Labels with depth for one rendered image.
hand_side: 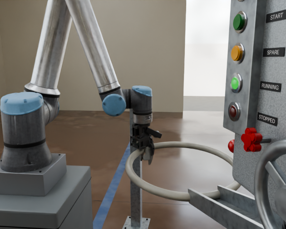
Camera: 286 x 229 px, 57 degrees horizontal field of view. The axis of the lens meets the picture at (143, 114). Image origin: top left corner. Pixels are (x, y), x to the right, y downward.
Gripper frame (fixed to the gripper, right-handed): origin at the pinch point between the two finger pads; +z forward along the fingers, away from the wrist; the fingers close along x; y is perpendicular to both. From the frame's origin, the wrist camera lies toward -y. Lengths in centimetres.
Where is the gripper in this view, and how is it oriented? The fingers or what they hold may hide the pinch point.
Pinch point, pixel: (146, 160)
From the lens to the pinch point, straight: 132.6
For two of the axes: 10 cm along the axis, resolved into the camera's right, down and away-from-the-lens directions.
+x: 6.8, 1.9, -7.1
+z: 0.1, 9.6, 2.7
